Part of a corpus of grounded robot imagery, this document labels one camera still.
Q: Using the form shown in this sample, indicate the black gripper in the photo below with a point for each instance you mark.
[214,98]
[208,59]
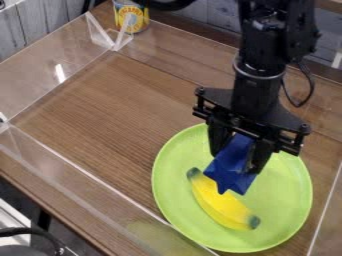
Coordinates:
[278,130]

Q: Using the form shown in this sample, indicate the blue star-shaped block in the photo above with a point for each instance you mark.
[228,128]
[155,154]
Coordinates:
[229,167]

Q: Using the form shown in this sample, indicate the yellow toy banana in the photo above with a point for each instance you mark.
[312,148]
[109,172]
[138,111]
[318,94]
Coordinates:
[225,209]

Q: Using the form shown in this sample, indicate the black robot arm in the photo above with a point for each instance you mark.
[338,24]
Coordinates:
[280,34]

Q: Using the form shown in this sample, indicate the green plate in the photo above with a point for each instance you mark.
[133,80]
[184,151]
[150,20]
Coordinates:
[280,196]

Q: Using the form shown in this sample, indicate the yellow printed can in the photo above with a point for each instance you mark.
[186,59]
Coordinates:
[133,11]

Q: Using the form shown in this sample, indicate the clear acrylic corner bracket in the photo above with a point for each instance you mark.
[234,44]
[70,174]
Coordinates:
[110,38]

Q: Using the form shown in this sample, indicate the clear acrylic enclosure wall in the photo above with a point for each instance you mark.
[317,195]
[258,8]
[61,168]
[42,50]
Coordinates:
[97,130]

